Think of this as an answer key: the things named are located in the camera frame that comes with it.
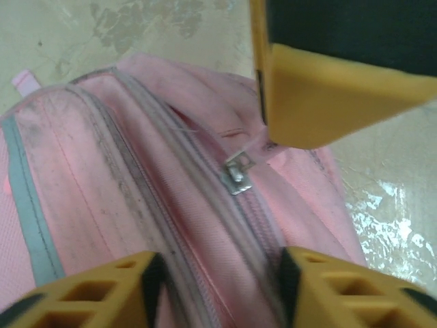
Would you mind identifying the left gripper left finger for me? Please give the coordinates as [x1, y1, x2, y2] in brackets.
[0, 251, 168, 328]

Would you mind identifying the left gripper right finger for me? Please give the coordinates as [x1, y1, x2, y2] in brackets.
[279, 246, 437, 328]

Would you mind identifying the pink school backpack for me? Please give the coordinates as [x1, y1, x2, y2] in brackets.
[0, 51, 368, 328]

